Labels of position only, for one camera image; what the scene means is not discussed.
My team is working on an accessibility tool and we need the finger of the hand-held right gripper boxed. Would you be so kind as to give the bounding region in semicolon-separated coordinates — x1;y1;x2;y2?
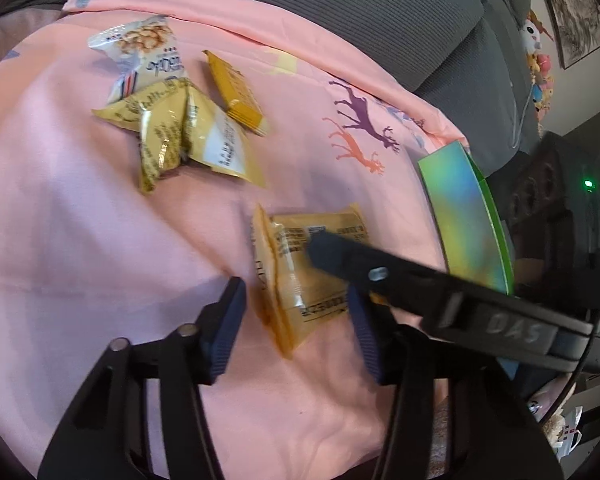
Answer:
305;231;452;322

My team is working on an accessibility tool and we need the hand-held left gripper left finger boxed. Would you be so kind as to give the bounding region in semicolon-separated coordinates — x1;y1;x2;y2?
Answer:
37;276;248;480

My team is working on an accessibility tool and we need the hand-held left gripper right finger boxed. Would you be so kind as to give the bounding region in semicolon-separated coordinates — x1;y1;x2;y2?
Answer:
346;286;565;480

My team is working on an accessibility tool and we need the tan snack packet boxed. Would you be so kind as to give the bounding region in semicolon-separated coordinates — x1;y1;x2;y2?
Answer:
250;203;371;359

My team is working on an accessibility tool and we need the green cardboard box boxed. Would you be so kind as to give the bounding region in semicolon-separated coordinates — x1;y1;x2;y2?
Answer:
416;141;517;297

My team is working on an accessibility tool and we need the person's right hand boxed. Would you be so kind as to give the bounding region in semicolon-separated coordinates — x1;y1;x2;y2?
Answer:
524;382;563;428

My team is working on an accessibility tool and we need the white printed bag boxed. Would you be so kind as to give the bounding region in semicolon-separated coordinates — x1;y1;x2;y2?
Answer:
552;405;588;466

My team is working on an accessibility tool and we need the pale yellow white label packet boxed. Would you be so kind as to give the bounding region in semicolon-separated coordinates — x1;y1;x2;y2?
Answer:
182;85;268;189

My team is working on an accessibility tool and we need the pink deer print blanket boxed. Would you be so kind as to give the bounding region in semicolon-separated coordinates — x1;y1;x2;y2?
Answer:
0;0;473;480

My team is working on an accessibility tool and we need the mustard yellow snack packet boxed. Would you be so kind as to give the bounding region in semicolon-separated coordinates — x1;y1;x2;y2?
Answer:
201;49;271;137

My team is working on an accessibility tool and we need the pale yellow snack packet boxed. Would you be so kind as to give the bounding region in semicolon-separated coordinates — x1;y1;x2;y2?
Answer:
91;80;193;196

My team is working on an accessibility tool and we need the grey sofa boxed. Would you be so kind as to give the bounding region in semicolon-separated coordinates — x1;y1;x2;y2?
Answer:
0;0;546;181

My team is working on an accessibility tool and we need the pile of plush toys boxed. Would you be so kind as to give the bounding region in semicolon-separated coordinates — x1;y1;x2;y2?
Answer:
517;7;557;121

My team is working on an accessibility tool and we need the white nut print snack packet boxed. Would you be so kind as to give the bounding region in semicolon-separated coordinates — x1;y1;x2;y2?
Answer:
88;15;187;106

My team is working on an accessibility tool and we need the large framed picture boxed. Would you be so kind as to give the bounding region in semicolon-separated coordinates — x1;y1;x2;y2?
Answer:
544;0;600;70

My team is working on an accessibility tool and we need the black cable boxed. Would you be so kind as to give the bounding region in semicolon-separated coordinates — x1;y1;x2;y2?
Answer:
540;327;600;423

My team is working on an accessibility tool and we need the white cable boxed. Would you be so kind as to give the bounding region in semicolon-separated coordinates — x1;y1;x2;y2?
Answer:
511;80;534;150

